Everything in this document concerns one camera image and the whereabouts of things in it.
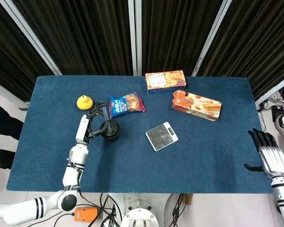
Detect clear plastic straw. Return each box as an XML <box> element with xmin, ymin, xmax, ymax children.
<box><xmin>103</xmin><ymin>106</ymin><xmax>113</xmax><ymax>134</ymax></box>

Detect yellow pear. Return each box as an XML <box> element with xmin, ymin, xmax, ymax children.
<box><xmin>76</xmin><ymin>95</ymin><xmax>94</xmax><ymax>111</ymax></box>

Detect black electronic floor device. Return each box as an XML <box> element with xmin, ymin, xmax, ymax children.
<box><xmin>271</xmin><ymin>105</ymin><xmax>284</xmax><ymax>123</ymax></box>

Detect orange egg roll box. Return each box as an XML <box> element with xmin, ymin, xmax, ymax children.
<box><xmin>171</xmin><ymin>89</ymin><xmax>222</xmax><ymax>122</ymax></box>

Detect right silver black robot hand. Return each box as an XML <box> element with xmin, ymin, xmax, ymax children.
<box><xmin>243</xmin><ymin>128</ymin><xmax>284</xmax><ymax>178</ymax></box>

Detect person in dark trousers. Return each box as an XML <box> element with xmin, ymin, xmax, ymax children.
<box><xmin>0</xmin><ymin>97</ymin><xmax>25</xmax><ymax>170</ymax></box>

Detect orange box device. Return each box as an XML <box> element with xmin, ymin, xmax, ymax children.
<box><xmin>74</xmin><ymin>207</ymin><xmax>100</xmax><ymax>223</ymax></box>

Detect orange cookie box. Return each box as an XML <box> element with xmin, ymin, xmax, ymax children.
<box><xmin>145</xmin><ymin>70</ymin><xmax>187</xmax><ymax>95</ymax></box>

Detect blue snack bag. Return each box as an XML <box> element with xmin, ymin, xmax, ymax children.
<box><xmin>108</xmin><ymin>91</ymin><xmax>147</xmax><ymax>120</ymax></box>

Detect tangled floor cables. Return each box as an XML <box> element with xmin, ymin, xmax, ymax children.
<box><xmin>257</xmin><ymin>89</ymin><xmax>284</xmax><ymax>112</ymax></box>

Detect white black sneaker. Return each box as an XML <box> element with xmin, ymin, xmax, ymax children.
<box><xmin>275</xmin><ymin>114</ymin><xmax>284</xmax><ymax>145</ymax></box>

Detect silver white kitchen scale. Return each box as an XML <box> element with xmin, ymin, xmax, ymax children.
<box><xmin>145</xmin><ymin>122</ymin><xmax>179</xmax><ymax>152</ymax></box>

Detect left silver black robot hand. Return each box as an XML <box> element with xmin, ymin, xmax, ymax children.
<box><xmin>75</xmin><ymin>102</ymin><xmax>108</xmax><ymax>146</ymax></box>

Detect blue table cloth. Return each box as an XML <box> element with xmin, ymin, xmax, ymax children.
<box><xmin>6</xmin><ymin>75</ymin><xmax>279</xmax><ymax>194</ymax></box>

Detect black pleated curtain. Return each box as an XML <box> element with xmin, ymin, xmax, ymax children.
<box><xmin>13</xmin><ymin>0</ymin><xmax>133</xmax><ymax>76</ymax></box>
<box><xmin>141</xmin><ymin>0</ymin><xmax>224</xmax><ymax>77</ymax></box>

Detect grey metal frame post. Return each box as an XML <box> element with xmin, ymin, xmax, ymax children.
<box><xmin>191</xmin><ymin>0</ymin><xmax>233</xmax><ymax>77</ymax></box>
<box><xmin>0</xmin><ymin>0</ymin><xmax>62</xmax><ymax>76</ymax></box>
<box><xmin>128</xmin><ymin>0</ymin><xmax>143</xmax><ymax>77</ymax></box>

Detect black lidded coffee cup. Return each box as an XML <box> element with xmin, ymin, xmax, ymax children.
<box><xmin>99</xmin><ymin>120</ymin><xmax>121</xmax><ymax>142</ymax></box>

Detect black floor cable bundle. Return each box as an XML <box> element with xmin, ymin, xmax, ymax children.
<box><xmin>98</xmin><ymin>193</ymin><xmax>120</xmax><ymax>227</ymax></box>
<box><xmin>171</xmin><ymin>193</ymin><xmax>188</xmax><ymax>227</ymax></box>

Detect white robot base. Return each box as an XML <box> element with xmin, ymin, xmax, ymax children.
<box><xmin>107</xmin><ymin>193</ymin><xmax>171</xmax><ymax>227</ymax></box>

